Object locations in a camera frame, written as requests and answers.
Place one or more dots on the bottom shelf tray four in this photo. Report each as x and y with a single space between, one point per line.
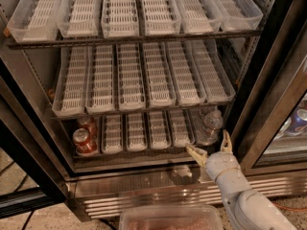
159 130

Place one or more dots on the clear plastic food container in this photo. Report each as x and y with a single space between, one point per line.
171 217

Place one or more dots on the shelf tray four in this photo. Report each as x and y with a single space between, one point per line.
160 85
159 130
161 17

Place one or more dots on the bottom shelf tray two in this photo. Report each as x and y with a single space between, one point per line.
112 140

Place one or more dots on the red soda can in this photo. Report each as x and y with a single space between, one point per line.
84 142
88 123

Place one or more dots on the shelf tray two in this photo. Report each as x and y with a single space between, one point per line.
112 140
79 18
100 82

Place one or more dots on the blue soda can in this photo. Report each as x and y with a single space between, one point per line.
298 122

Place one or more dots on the top shelf tray three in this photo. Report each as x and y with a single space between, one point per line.
119 18

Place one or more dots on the middle shelf tray two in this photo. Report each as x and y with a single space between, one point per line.
100 82

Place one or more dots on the top shelf tray one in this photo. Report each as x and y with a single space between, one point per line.
35 21

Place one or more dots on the middle shelf tray one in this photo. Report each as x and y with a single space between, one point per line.
70 92

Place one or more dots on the rear red soda can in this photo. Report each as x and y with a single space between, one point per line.
88 123

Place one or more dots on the top shelf tray two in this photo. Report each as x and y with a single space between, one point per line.
79 18

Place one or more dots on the bottom shelf tray three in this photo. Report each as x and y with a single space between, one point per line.
136 135

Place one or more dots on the shelf tray five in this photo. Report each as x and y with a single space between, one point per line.
188 87
181 130
199 16

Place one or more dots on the front red soda can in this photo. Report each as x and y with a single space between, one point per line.
84 142

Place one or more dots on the bottom shelf tray five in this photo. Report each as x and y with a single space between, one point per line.
181 130

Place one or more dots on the top shelf tray five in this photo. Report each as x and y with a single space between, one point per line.
199 16

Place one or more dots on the shelf tray six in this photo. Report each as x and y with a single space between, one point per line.
239 15
214 78

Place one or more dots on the clear plastic water bottle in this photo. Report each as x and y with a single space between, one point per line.
210 129

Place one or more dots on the top shelf tray six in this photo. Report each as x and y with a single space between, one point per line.
239 15

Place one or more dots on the top shelf tray four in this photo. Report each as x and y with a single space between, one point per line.
161 17

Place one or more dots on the middle shelf tray six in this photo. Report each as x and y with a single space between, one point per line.
214 78

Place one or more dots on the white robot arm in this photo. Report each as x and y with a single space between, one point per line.
246 208

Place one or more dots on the glass fridge door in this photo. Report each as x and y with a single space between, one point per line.
268 146

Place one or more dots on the shelf tray one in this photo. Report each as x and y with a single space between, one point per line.
70 92
35 21

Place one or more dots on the middle shelf tray three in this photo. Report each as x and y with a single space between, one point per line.
131 93

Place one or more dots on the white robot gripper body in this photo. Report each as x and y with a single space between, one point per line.
220 163

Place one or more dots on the stainless steel fridge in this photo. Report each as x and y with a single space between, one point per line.
102 186

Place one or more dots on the middle shelf tray four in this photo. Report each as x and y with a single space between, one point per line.
160 85

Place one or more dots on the shelf tray three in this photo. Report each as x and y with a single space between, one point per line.
119 18
136 135
131 93

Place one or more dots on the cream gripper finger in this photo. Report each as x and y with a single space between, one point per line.
199 155
226 144

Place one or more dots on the middle shelf tray five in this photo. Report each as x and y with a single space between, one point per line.
188 87

